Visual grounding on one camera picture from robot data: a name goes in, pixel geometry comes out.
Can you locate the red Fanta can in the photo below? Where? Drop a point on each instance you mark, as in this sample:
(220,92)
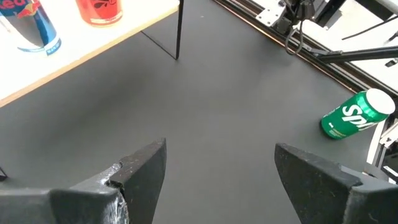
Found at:
(99,11)

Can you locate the silver corner bracket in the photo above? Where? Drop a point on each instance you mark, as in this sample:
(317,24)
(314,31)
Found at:
(270,14)

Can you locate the blue silver Red Bull can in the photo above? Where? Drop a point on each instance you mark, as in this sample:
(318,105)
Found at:
(43,31)

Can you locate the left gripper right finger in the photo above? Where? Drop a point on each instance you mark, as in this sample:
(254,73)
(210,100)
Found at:
(335,199)

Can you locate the white metal bracket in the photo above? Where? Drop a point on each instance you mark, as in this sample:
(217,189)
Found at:
(377,146)

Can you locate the black table frame rail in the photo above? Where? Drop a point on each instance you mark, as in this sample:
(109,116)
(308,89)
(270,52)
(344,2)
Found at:
(335,71)

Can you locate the black table mat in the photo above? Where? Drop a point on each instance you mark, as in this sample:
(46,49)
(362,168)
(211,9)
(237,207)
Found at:
(202,109)

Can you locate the black diagonal frame strut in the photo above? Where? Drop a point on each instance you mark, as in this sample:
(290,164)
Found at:
(357,55)

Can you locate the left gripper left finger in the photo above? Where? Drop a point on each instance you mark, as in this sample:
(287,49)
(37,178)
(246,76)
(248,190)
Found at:
(93,202)

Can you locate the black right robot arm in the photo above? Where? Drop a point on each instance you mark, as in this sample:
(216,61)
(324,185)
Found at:
(304,9)

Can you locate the green Sprite can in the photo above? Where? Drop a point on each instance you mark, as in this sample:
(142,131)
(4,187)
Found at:
(351,118)

